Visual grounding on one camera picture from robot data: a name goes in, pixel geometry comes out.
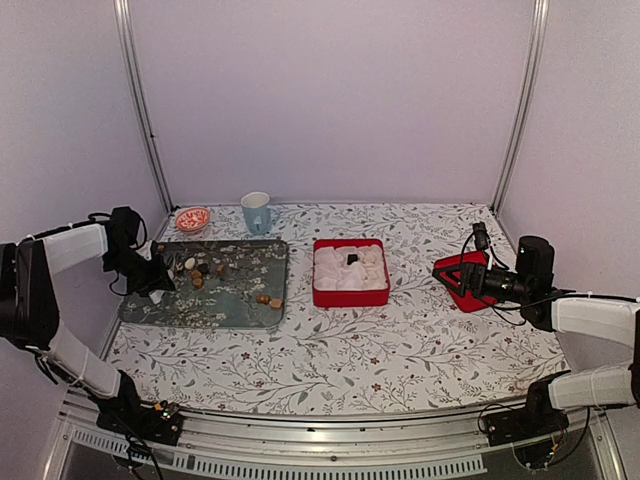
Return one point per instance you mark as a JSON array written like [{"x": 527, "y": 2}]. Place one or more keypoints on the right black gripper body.
[{"x": 482, "y": 289}]

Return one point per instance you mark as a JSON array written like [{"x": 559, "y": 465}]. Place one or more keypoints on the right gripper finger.
[
  {"x": 454, "y": 284},
  {"x": 451, "y": 271}
]

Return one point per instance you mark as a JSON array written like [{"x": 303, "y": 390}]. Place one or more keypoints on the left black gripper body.
[{"x": 141, "y": 275}]

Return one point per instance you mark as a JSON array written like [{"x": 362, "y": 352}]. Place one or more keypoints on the red box lid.
[{"x": 468, "y": 304}]

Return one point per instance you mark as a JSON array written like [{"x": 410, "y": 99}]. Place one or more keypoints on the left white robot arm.
[{"x": 30, "y": 315}]

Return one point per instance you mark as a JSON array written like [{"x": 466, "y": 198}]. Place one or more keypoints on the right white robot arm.
[{"x": 528, "y": 290}]

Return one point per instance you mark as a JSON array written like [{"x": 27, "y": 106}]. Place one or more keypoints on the red chocolate box base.
[{"x": 344, "y": 299}]

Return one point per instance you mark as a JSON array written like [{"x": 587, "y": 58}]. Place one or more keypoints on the red patterned small bowl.
[{"x": 193, "y": 219}]

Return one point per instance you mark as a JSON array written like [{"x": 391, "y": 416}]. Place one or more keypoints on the green floral tray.
[{"x": 254, "y": 268}]

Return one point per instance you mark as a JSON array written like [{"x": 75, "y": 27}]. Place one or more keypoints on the floral tablecloth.
[{"x": 418, "y": 352}]

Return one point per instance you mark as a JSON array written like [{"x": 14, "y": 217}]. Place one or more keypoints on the light blue mug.
[{"x": 259, "y": 215}]

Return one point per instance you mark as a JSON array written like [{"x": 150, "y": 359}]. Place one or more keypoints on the white plastic box insert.
[{"x": 332, "y": 273}]

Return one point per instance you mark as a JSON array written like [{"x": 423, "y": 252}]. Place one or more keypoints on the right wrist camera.
[{"x": 481, "y": 236}]

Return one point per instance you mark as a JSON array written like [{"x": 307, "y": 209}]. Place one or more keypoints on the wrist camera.
[
  {"x": 481, "y": 236},
  {"x": 127, "y": 228}
]

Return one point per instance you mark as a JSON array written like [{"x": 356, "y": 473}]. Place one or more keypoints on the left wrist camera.
[{"x": 127, "y": 228}]

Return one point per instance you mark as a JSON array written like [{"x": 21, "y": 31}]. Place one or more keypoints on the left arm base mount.
[{"x": 127, "y": 414}]

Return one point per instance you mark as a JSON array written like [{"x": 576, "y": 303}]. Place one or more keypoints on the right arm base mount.
[{"x": 537, "y": 417}]

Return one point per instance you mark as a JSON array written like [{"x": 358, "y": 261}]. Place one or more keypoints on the front aluminium rail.
[{"x": 446, "y": 444}]

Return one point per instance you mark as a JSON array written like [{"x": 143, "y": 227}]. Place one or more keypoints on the right aluminium frame post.
[{"x": 527, "y": 89}]

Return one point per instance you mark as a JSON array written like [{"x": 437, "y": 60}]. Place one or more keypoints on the aluminium frame post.
[
  {"x": 132, "y": 68},
  {"x": 527, "y": 89}
]

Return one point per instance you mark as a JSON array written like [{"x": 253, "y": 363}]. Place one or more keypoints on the left aluminium frame post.
[{"x": 132, "y": 68}]

